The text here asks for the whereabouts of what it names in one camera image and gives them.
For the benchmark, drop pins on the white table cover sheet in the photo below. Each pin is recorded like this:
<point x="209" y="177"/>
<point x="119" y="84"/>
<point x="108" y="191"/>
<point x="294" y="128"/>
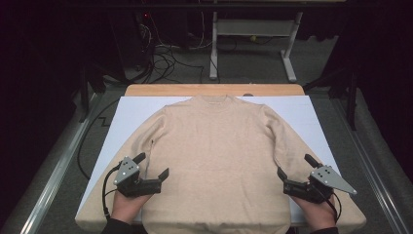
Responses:
<point x="136" y="113"/>

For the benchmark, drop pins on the white metal desk frame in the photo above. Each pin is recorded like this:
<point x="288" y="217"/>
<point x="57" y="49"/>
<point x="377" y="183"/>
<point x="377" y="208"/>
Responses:
<point x="253" y="27"/>

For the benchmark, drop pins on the person's left hand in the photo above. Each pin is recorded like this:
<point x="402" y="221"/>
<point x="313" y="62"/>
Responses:
<point x="126" y="208"/>

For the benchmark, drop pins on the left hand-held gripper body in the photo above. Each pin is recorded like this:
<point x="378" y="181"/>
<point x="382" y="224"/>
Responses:
<point x="142" y="187"/>

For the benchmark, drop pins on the beige knit sweater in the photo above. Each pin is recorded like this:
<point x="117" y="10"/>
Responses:
<point x="220" y="162"/>

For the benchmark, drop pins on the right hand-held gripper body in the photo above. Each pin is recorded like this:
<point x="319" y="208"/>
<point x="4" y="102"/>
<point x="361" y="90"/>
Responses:
<point x="311" y="190"/>

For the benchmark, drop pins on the black metal stand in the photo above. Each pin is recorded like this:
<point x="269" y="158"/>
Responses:
<point x="351" y="104"/>
<point x="85" y="97"/>

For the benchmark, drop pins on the wooden table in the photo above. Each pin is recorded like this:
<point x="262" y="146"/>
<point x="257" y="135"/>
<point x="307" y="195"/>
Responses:
<point x="211" y="89"/>

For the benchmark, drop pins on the dark computer tower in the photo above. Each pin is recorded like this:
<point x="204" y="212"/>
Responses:
<point x="130" y="39"/>

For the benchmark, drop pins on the aluminium rail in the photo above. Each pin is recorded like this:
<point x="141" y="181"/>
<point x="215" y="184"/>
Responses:
<point x="373" y="175"/>
<point x="55" y="175"/>

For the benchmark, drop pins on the person's right hand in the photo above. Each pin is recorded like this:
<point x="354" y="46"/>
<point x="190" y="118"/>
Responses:
<point x="319" y="216"/>

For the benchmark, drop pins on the small yellow object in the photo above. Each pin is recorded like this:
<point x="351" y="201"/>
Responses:
<point x="253" y="38"/>

